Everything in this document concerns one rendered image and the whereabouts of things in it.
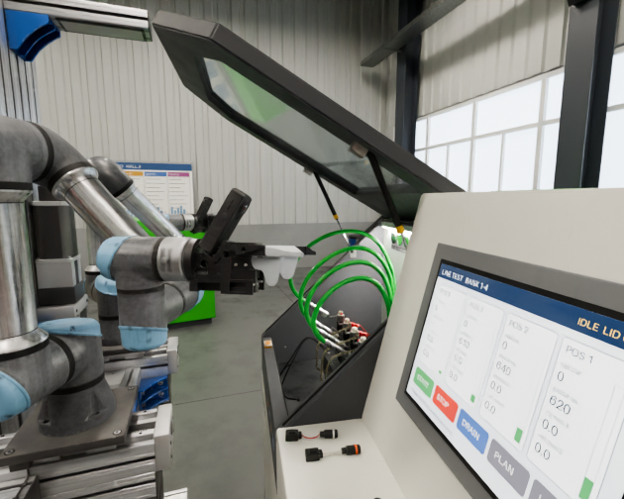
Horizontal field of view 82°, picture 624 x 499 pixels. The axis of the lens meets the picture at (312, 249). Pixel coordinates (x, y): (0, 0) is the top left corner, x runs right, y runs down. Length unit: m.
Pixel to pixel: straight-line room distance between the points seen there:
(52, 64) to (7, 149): 7.44
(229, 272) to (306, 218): 7.46
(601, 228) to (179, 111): 7.56
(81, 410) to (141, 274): 0.42
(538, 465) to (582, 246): 0.27
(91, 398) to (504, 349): 0.84
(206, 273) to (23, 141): 0.40
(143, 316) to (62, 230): 0.55
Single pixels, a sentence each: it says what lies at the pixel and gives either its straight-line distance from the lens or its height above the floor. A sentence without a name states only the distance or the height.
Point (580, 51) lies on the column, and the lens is 5.12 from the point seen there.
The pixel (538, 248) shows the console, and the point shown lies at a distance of 0.59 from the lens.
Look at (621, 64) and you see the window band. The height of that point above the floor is 2.94.
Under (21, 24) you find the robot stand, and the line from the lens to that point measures 1.23.
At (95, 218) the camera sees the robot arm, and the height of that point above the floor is 1.50.
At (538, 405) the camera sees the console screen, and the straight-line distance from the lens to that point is 0.56.
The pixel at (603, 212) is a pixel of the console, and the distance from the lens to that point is 0.55.
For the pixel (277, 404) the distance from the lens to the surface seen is 1.13.
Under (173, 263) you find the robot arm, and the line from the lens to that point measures 0.60.
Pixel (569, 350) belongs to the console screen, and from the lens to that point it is 0.53.
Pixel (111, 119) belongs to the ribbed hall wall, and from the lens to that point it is 7.84.
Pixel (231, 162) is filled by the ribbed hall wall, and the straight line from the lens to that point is 7.71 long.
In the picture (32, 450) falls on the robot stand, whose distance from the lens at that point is 0.99.
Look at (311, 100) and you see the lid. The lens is 0.83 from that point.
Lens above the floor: 1.54
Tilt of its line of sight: 8 degrees down
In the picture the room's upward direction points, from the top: straight up
